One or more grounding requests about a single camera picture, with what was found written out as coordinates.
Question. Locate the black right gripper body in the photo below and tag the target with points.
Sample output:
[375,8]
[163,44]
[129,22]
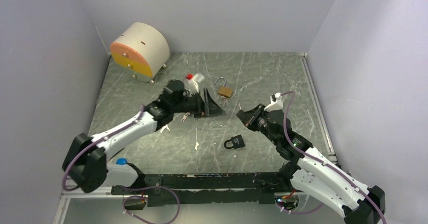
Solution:
[258,120]

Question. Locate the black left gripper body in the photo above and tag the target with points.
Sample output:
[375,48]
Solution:
[195,105]

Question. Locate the silver keys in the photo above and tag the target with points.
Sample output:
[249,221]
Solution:
[224,100]
[186,116]

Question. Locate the large brass padlock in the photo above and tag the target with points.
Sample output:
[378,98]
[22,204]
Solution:
[224,90]

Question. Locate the black padlock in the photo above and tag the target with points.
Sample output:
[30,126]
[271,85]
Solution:
[235,142]

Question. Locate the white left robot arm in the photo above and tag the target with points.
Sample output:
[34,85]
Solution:
[86,165]

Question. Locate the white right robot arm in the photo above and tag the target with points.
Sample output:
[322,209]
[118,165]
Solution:
[309,171]

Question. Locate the round cream drawer cabinet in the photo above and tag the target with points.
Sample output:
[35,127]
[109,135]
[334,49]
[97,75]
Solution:
[142,51]

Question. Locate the blue round cap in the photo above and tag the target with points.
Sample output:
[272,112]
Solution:
[121,161]

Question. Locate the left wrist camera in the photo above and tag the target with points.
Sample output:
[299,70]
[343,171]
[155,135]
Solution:
[193,81]

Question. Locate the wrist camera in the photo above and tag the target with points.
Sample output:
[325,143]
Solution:
[276,102]
[193,81]

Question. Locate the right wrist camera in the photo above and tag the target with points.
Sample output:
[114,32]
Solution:
[276,102]

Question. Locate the black base frame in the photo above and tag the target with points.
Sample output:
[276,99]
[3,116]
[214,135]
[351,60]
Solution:
[165,189]

